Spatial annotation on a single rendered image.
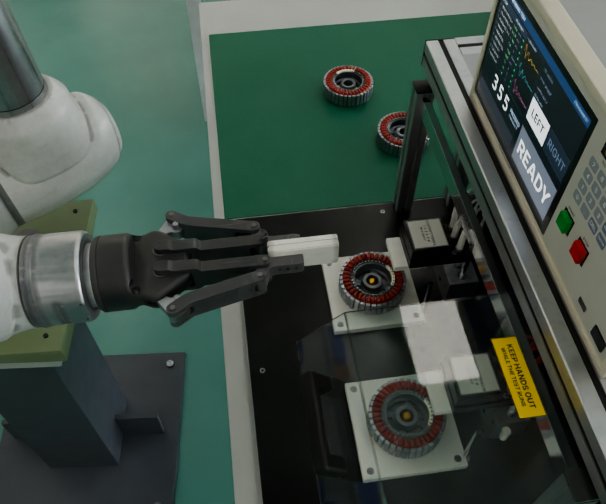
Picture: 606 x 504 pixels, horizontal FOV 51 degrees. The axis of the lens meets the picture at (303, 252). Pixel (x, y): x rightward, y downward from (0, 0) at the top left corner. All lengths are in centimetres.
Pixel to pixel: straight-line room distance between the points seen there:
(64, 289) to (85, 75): 236
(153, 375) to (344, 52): 103
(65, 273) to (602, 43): 56
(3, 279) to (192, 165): 185
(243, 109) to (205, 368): 81
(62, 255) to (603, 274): 50
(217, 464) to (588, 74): 141
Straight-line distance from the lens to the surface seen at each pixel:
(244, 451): 100
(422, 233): 100
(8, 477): 192
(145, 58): 296
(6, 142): 105
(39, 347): 112
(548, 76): 73
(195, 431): 184
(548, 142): 74
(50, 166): 107
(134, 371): 193
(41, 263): 62
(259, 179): 130
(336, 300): 108
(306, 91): 150
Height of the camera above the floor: 169
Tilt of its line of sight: 53 degrees down
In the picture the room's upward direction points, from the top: straight up
